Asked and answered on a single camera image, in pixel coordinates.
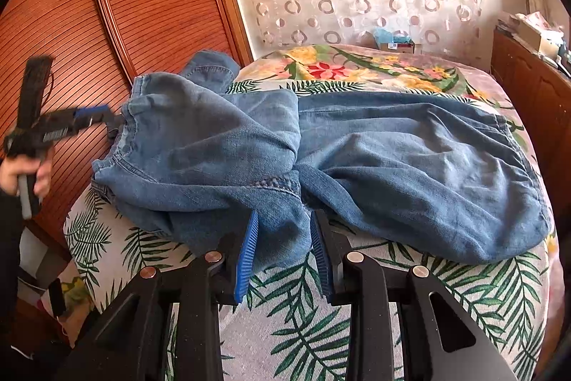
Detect long wooden cabinet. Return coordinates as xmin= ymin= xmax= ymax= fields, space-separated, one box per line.
xmin=491 ymin=24 xmax=571 ymax=150

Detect small cardboard box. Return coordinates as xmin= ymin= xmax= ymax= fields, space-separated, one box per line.
xmin=379 ymin=42 xmax=422 ymax=54

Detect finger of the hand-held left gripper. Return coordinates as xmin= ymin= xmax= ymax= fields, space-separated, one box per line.
xmin=74 ymin=105 xmax=112 ymax=127
xmin=105 ymin=113 xmax=126 ymax=143

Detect person's left hand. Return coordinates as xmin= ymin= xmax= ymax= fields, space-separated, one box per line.
xmin=0 ymin=155 xmax=52 ymax=207

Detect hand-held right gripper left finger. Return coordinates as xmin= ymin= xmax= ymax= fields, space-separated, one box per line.
xmin=54 ymin=209 xmax=260 ymax=381

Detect yellow plush toy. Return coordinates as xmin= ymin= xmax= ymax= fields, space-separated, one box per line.
xmin=60 ymin=277 xmax=92 ymax=308

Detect white box on cabinet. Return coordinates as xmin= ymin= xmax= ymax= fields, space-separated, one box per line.
xmin=513 ymin=12 xmax=563 ymax=51

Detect blue denim pants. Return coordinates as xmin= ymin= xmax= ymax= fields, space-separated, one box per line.
xmin=91 ymin=50 xmax=551 ymax=266

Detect blue plastic bag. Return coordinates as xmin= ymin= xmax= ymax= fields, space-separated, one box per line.
xmin=372 ymin=27 xmax=411 ymax=47

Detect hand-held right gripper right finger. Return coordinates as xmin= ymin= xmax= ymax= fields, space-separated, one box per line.
xmin=310 ymin=209 xmax=520 ymax=381

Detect bed with floral sheet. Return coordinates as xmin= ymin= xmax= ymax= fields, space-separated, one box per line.
xmin=65 ymin=44 xmax=558 ymax=381

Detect wooden louvered wardrobe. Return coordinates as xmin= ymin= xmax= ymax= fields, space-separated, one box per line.
xmin=0 ymin=0 xmax=255 ymax=257

